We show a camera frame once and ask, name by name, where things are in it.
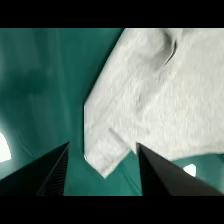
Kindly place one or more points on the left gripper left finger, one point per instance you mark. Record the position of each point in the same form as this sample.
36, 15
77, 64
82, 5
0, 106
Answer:
46, 176

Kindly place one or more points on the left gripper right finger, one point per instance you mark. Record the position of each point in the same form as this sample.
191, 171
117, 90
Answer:
163, 178

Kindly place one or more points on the light grey sweatshirt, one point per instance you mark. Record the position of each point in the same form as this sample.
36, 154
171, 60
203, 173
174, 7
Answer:
156, 100

